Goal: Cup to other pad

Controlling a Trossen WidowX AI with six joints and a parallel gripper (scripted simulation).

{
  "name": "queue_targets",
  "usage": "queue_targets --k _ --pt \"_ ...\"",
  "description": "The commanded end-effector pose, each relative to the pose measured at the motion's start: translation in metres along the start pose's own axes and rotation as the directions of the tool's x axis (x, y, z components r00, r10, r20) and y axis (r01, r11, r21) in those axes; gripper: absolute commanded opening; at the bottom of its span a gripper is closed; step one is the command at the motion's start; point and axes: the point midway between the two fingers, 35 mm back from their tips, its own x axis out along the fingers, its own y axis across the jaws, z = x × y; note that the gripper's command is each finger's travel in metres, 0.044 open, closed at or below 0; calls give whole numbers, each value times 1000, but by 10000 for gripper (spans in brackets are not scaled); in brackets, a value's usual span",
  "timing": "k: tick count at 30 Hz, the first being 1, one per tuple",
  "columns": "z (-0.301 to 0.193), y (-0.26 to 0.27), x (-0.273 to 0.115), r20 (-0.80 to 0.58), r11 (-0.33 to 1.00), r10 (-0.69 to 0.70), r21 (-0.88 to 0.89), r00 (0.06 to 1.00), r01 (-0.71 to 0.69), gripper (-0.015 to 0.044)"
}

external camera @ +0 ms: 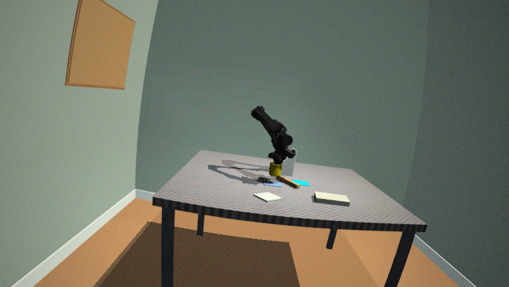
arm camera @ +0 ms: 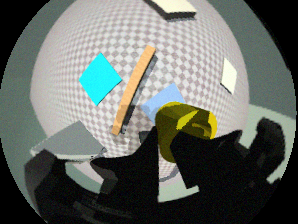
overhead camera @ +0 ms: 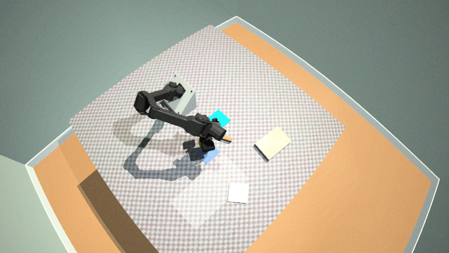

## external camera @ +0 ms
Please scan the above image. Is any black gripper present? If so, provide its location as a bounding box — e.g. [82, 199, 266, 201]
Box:
[268, 142, 288, 165]

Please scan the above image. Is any tan flat bar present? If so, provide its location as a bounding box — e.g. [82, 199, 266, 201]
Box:
[276, 176, 299, 189]

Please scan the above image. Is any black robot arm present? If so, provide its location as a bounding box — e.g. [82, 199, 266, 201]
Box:
[251, 106, 295, 159]

